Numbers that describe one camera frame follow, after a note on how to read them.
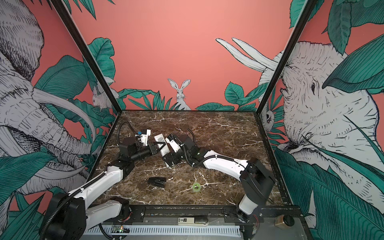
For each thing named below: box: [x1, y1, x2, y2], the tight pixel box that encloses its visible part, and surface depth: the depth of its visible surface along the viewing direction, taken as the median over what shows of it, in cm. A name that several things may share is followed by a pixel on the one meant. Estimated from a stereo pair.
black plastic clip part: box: [148, 176, 167, 188], surface depth 85 cm
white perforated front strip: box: [83, 226, 242, 235], surface depth 71 cm
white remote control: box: [154, 133, 170, 157], surface depth 81 cm
